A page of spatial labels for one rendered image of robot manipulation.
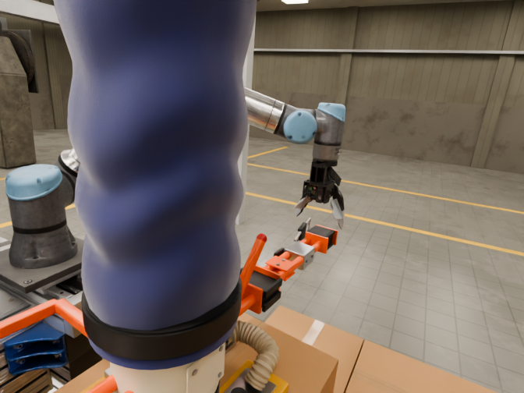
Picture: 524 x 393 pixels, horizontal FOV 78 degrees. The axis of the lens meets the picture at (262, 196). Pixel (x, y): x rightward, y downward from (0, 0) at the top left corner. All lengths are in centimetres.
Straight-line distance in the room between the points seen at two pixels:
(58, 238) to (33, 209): 10
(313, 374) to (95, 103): 64
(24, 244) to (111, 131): 66
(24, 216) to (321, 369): 76
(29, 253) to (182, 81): 73
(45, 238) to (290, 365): 66
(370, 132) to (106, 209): 1012
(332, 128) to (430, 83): 941
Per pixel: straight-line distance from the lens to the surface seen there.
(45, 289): 99
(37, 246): 98
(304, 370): 77
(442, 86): 1027
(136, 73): 35
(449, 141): 1030
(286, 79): 1117
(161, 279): 40
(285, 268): 81
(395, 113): 1029
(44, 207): 95
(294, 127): 74
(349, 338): 152
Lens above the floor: 149
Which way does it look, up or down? 18 degrees down
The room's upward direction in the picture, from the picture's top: 4 degrees clockwise
